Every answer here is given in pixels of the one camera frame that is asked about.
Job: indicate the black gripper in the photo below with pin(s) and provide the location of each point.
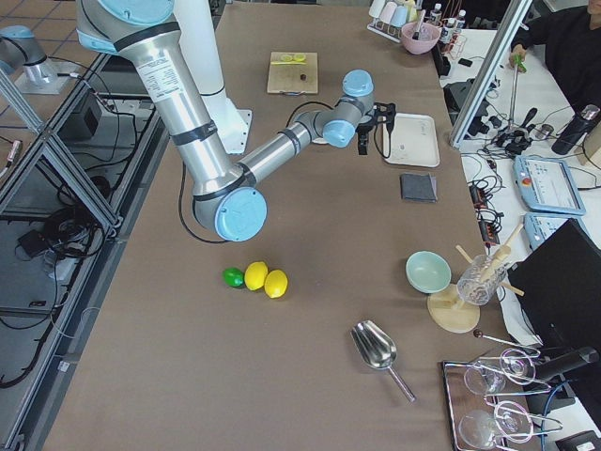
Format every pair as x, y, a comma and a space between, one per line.
363, 128

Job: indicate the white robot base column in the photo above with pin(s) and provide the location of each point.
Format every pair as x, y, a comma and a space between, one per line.
200, 51

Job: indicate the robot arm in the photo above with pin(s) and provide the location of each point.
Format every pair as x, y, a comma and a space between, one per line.
20, 50
172, 46

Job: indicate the cream rabbit tray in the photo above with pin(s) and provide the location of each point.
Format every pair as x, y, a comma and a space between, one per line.
413, 142

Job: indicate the mirrored glass tray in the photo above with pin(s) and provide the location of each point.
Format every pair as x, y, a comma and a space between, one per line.
460, 400

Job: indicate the white round plate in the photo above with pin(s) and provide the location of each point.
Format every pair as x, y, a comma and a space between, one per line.
319, 141

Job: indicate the wooden cutting board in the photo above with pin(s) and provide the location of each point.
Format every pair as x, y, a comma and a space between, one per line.
284, 78

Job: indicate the pink ice bowl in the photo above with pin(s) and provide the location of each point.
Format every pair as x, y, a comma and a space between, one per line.
428, 38

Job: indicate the blue cup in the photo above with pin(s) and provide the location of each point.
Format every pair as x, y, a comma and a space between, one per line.
400, 16

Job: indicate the pink cup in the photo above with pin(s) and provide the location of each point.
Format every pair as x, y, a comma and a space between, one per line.
388, 13

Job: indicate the mint green bowl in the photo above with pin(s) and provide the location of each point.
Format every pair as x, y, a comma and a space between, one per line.
428, 272

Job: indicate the yellow lemon right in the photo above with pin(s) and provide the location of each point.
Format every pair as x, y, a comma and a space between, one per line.
276, 284

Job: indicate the yellow lemon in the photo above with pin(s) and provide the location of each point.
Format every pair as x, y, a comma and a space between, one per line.
276, 284
255, 275

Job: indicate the yellow lemon left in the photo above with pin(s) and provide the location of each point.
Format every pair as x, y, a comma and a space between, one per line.
255, 275

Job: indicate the clear textured glass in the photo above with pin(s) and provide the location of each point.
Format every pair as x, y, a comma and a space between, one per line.
480, 280

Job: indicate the blue teach pendant upper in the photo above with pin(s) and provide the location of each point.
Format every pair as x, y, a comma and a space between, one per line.
547, 185

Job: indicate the blue teach pendant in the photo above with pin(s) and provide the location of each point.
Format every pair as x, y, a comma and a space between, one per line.
547, 185
540, 226

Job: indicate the green lime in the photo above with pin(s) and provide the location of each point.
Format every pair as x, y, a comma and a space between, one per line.
233, 277

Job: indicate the wooden cup stand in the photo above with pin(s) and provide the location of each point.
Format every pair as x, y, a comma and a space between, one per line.
456, 316

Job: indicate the blue teach pendant lower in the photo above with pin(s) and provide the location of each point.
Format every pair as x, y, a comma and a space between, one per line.
540, 226

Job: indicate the metal scoop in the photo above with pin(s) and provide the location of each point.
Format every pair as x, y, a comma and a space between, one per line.
378, 351

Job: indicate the black thermos bottle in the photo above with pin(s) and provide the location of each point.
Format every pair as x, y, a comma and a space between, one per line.
582, 122

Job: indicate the long bar spoon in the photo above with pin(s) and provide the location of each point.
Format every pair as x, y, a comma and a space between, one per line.
477, 333

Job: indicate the person in black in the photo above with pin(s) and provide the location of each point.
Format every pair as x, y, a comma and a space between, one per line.
571, 38

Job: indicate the black monitor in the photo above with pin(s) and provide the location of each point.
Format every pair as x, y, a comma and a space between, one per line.
561, 284

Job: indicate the wine glass upper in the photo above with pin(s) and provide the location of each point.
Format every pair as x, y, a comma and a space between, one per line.
491, 374

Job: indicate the wine glass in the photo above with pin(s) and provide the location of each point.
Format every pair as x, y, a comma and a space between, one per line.
507, 424
491, 374

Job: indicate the wine glass lower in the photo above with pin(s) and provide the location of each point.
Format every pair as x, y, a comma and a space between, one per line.
507, 424

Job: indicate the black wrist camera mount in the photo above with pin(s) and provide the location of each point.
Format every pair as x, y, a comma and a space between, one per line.
383, 113

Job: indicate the white wire cup rack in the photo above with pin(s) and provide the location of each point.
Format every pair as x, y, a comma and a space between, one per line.
385, 30

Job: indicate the aluminium frame post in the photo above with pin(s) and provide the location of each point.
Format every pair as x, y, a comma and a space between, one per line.
512, 19

